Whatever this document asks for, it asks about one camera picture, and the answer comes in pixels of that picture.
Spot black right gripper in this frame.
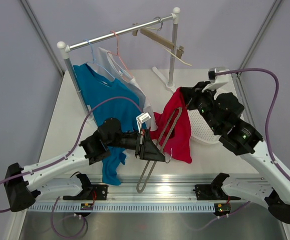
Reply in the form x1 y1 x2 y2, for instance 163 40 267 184
181 81 222 134

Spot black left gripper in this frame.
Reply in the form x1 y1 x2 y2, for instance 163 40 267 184
106 128 165 162

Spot grey plastic hanger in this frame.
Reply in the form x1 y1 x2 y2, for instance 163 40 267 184
136 107 182 194

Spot red t shirt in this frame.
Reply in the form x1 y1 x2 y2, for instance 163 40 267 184
150 88 192 164

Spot pink wire hanger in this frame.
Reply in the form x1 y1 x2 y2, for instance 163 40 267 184
110 30 134 78

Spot white t shirt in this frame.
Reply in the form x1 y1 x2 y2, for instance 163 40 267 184
97 47 157 131

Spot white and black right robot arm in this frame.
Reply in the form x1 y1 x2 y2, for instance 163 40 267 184
180 82 290 224

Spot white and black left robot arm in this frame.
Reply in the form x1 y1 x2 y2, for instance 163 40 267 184
4 118 165 212

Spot blue t shirt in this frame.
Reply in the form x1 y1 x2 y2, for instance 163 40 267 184
73 62 143 186

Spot wooden clip hanger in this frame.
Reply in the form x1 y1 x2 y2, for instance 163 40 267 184
132 17 192 67

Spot white plastic laundry basket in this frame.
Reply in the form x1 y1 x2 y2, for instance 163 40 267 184
188 89 223 146

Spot silver white clothes rack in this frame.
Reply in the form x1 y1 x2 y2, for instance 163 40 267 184
57 7 180 115

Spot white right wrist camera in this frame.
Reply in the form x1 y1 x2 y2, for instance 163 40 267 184
202 66 231 92

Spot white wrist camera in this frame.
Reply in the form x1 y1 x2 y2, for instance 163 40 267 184
136 112 151 132
202 66 231 92

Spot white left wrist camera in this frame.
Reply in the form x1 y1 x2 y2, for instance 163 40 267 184
136 112 151 132

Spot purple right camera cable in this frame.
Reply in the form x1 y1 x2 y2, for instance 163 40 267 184
216 67 290 191

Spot purple camera cable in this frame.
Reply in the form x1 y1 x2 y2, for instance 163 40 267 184
216 67 290 191
0 96 143 214

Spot aluminium mounting rail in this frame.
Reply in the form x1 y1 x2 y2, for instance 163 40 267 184
34 174 268 203

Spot light blue wire hanger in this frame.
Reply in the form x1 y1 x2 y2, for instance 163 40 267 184
85 39 115 79

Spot white slotted cable duct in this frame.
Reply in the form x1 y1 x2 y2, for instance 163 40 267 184
29 202 215 213

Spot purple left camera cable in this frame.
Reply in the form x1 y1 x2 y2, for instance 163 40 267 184
0 96 143 214

